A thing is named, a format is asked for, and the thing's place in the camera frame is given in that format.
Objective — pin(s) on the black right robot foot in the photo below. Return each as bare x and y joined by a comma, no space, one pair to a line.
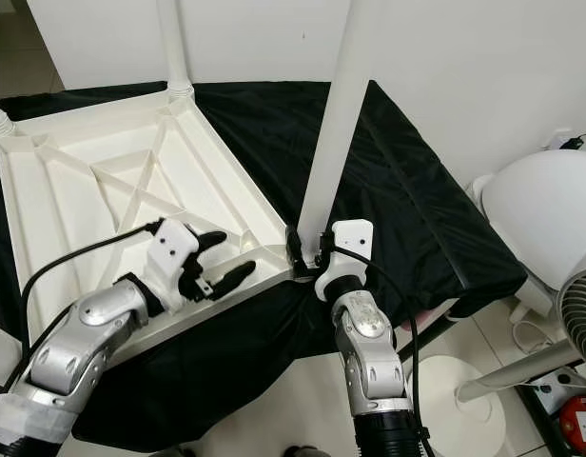
307,452

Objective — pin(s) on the pink padded table edge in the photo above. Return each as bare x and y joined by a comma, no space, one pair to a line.
426,314

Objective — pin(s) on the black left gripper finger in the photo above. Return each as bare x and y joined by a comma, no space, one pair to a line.
209,241
231,277

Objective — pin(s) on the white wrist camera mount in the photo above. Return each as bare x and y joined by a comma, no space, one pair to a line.
350,249
174,248

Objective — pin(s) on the white wall socket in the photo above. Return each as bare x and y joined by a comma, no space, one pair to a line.
566,141

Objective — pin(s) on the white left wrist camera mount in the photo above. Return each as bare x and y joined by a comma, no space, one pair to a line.
174,248

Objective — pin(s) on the white stand pole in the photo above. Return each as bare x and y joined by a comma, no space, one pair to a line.
517,371

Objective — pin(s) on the white rounded appliance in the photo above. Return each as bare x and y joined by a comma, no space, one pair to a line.
536,214

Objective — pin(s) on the red round canister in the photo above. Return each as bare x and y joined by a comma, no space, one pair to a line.
580,426

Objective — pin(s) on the white power adapter box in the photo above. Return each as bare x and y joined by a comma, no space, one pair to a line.
556,386

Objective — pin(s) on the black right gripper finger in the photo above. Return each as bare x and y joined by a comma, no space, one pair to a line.
294,250

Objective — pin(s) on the black cloth table cover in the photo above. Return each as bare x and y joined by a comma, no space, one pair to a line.
264,143

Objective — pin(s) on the white round stand base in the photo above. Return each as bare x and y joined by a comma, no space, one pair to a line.
455,409

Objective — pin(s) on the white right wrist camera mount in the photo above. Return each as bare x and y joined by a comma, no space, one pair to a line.
350,249

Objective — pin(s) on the grey fan head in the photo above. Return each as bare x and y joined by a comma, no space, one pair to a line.
580,319

